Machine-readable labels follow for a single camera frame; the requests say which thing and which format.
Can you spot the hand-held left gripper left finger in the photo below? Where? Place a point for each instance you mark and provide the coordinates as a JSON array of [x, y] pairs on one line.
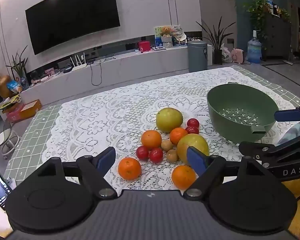
[[107, 158]]

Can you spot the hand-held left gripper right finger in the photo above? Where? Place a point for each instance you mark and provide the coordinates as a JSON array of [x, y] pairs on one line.
[[196, 160]]

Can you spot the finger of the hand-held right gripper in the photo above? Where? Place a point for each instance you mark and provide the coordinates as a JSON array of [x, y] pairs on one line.
[[252, 148], [287, 115]]

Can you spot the red-green mango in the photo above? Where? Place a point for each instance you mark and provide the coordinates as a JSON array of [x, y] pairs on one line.
[[186, 146]]

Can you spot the orange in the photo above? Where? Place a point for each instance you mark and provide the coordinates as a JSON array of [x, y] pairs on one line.
[[151, 139], [183, 178], [178, 135], [129, 168]]

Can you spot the brown kiwi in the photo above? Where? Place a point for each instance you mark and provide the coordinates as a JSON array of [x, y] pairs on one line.
[[172, 155], [167, 145]]

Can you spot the yellow-green pomelo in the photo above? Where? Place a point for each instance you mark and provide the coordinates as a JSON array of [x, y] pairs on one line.
[[169, 120]]

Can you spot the green colander bowl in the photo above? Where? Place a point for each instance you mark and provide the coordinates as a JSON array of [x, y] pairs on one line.
[[230, 100]]

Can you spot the pale blue patterned cloth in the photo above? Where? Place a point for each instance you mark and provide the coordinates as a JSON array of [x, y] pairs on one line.
[[297, 132]]

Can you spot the white lace tablecloth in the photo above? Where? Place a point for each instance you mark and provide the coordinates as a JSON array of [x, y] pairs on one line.
[[110, 110]]

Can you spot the blue water jug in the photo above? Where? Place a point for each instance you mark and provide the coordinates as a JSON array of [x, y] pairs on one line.
[[254, 51]]

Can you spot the pink fan heater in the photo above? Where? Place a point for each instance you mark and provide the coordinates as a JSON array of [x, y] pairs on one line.
[[237, 55]]

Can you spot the grey dresser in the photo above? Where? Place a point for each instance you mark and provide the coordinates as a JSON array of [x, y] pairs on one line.
[[277, 37]]

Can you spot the white plastic bag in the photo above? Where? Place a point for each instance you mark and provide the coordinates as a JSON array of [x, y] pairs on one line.
[[226, 55]]

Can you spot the orange cardboard box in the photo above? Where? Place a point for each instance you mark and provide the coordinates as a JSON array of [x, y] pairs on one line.
[[31, 108]]

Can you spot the long-leaf potted plant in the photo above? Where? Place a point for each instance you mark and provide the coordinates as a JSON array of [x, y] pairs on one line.
[[218, 55]]

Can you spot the white router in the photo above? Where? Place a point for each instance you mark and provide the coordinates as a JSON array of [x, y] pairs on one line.
[[79, 67]]

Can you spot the long white media console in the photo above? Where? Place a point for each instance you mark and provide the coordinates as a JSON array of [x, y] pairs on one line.
[[140, 65]]

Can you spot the grey trash bin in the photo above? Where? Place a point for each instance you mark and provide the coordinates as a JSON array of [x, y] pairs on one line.
[[197, 57]]

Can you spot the white round stool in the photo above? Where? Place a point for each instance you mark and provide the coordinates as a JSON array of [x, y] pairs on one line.
[[6, 138]]

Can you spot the pink box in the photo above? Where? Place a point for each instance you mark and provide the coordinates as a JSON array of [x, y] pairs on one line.
[[12, 116]]

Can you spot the pink card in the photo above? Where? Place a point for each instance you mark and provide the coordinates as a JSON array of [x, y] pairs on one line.
[[50, 72]]

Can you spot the bottles on dresser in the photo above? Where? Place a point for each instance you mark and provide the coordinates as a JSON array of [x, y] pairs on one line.
[[273, 6]]

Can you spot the trailing pothos plant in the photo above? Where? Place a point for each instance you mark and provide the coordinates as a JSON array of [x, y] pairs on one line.
[[257, 7]]

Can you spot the stack of printed packets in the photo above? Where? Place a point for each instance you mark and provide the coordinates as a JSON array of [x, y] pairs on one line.
[[10, 102]]

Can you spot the blue snack bag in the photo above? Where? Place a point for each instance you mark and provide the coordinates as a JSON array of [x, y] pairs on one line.
[[14, 87]]

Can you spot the red box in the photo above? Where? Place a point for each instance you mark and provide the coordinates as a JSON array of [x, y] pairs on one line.
[[143, 47]]

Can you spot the golden vase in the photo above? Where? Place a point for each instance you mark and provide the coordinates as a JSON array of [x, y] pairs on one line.
[[3, 86]]

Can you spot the teddy bear bouquet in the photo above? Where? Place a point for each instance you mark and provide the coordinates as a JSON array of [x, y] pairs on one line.
[[166, 36]]

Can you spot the small green potted plant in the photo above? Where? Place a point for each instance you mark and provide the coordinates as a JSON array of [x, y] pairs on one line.
[[20, 65]]

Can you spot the printed display board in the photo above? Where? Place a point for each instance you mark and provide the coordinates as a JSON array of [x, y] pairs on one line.
[[177, 30]]

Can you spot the black wall socket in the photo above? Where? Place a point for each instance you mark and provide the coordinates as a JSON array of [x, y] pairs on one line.
[[230, 40]]

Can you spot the black wall television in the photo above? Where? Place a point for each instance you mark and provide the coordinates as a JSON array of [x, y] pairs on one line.
[[72, 17]]

